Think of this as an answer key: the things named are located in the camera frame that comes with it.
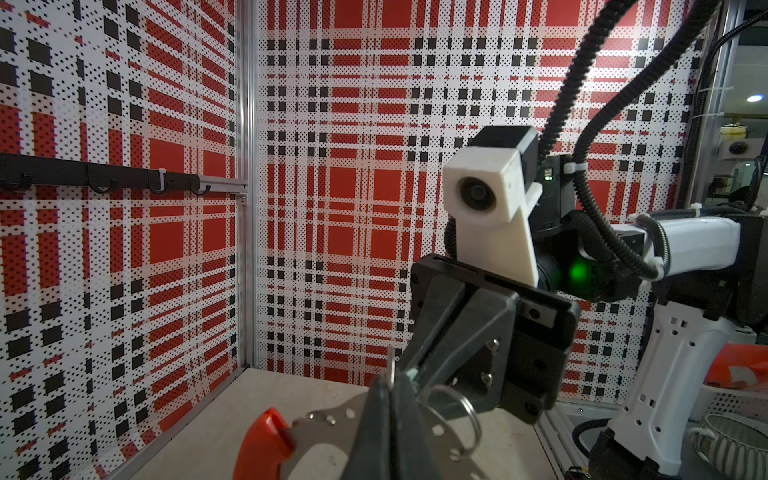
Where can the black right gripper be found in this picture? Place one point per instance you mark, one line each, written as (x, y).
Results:
(506, 343)

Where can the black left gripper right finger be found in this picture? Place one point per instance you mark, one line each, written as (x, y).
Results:
(411, 457)

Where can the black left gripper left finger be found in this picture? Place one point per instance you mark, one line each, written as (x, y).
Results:
(369, 458)

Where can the metal keyring gauge red handle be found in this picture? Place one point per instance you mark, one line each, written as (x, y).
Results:
(272, 447)

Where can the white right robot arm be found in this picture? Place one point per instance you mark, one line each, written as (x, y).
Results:
(708, 272)

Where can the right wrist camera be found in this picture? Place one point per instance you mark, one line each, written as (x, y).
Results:
(489, 190)

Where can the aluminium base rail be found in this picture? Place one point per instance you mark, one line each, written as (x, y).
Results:
(554, 432)

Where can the black hook rail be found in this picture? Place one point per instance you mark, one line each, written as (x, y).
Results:
(21, 172)

